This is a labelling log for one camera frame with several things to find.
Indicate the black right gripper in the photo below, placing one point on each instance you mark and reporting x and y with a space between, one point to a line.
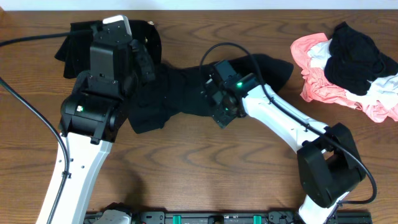
221 118

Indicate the black polo shirt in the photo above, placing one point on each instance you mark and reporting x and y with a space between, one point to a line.
177 90

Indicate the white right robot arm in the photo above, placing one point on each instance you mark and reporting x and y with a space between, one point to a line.
329 164

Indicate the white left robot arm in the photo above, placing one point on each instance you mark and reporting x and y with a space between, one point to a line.
110 63

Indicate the coral pink garment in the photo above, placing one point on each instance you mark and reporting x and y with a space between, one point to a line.
317 87

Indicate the black crumpled garment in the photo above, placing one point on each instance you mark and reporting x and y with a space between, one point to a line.
355 61

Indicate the black velvet buttoned garment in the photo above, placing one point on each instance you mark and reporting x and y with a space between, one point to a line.
75 50

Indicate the white garment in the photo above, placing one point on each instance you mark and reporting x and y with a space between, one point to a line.
383 90

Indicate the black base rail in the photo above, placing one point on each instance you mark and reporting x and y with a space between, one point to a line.
121 213

